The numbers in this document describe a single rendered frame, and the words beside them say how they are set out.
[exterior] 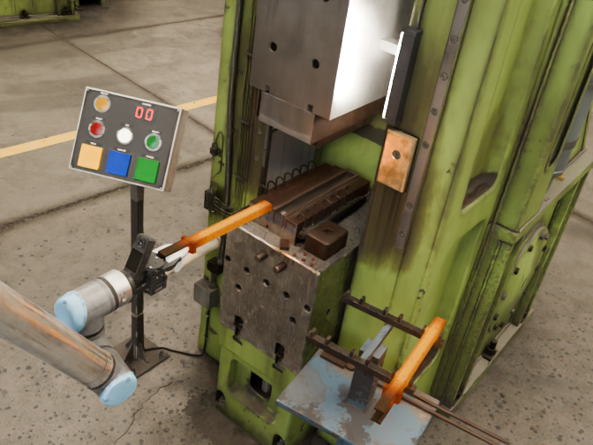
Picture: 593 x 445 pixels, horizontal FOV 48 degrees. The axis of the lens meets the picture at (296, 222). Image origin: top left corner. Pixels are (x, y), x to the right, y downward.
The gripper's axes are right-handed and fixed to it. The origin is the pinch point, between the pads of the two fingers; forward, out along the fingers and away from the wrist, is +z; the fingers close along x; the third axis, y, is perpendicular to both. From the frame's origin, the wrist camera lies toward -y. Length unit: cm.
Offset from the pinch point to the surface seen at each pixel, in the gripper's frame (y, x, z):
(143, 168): 6, -45, 25
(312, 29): -52, 2, 42
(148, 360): 107, -51, 33
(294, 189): 9, -7, 58
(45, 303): 108, -111, 24
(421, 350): 14, 62, 28
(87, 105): -7, -70, 23
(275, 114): -23.9, -6.5, 42.0
